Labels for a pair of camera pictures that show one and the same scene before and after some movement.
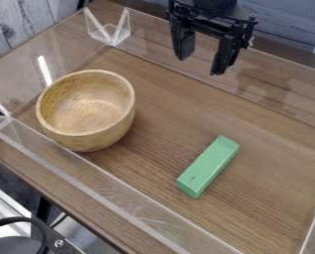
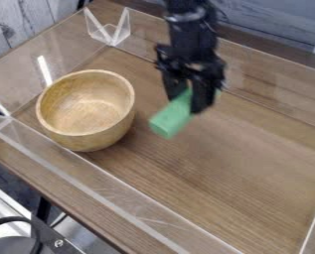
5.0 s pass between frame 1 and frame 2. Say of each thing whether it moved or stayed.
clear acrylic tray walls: stayed
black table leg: stayed
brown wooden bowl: stayed
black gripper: moved
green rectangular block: moved
